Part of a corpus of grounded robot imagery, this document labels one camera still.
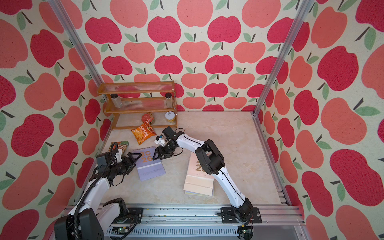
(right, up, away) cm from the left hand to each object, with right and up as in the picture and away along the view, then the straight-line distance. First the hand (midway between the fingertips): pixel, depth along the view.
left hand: (139, 160), depth 84 cm
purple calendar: (+4, -5, +4) cm, 8 cm away
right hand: (+8, -3, +8) cm, 12 cm away
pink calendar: (+33, -9, -5) cm, 35 cm away
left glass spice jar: (-20, +37, +14) cm, 44 cm away
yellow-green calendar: (+30, -16, -6) cm, 35 cm away
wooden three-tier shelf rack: (-15, +38, +32) cm, 52 cm away
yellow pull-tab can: (+14, +26, +27) cm, 41 cm away
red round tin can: (-4, +27, +29) cm, 39 cm away
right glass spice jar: (+15, +37, +15) cm, 43 cm away
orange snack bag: (-3, +15, +18) cm, 24 cm away
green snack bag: (-18, +7, +17) cm, 25 cm away
